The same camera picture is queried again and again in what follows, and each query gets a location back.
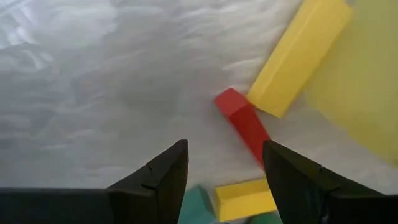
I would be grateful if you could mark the white table cover sheet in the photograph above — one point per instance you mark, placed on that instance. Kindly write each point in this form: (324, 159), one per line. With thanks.
(93, 93)

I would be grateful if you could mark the teal block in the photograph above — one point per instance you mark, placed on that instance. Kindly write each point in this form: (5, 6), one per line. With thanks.
(194, 208)

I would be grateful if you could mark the red rectangular block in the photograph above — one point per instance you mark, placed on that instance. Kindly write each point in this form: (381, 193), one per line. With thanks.
(245, 124)

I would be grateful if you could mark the yellow rectangular block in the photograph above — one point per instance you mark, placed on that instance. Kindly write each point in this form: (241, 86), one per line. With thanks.
(295, 59)

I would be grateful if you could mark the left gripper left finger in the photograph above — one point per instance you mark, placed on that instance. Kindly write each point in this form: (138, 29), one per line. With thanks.
(140, 202)

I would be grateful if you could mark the green rectangular block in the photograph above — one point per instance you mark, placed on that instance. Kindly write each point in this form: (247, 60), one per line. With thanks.
(264, 219)

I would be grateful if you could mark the yellow translucent plastic bin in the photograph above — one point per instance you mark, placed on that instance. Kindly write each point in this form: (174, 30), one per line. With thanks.
(367, 77)

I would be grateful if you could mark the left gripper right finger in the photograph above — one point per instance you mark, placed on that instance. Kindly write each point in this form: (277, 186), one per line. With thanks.
(311, 199)

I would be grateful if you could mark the short yellow block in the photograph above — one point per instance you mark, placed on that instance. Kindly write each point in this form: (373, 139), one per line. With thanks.
(242, 202)

